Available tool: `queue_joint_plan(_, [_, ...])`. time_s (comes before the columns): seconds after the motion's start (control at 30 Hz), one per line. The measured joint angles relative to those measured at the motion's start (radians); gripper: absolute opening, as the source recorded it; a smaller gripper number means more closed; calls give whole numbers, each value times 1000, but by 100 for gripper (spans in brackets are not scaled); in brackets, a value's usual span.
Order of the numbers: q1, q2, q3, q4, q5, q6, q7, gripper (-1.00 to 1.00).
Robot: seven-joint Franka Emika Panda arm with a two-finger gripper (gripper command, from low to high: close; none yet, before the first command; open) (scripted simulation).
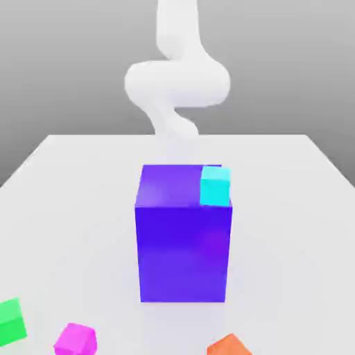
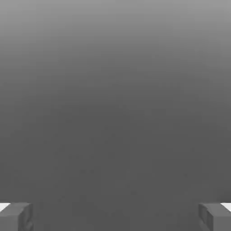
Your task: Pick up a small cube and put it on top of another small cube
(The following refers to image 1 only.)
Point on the small magenta cube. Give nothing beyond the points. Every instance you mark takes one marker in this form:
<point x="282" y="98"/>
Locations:
<point x="76" y="339"/>

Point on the small orange cube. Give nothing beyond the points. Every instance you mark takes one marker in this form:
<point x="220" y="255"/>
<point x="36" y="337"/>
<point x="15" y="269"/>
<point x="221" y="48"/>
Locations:
<point x="228" y="346"/>

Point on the small green cube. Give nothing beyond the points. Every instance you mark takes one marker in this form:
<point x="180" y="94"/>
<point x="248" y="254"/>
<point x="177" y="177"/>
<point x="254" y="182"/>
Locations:
<point x="11" y="324"/>

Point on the small cyan cube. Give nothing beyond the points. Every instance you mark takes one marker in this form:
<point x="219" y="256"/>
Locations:
<point x="215" y="188"/>

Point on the large purple box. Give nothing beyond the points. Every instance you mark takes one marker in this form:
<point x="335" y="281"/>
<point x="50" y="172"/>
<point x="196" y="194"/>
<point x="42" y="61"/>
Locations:
<point x="183" y="249"/>

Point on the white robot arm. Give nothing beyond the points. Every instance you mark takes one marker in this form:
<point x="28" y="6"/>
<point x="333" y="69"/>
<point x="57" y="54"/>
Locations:
<point x="177" y="83"/>

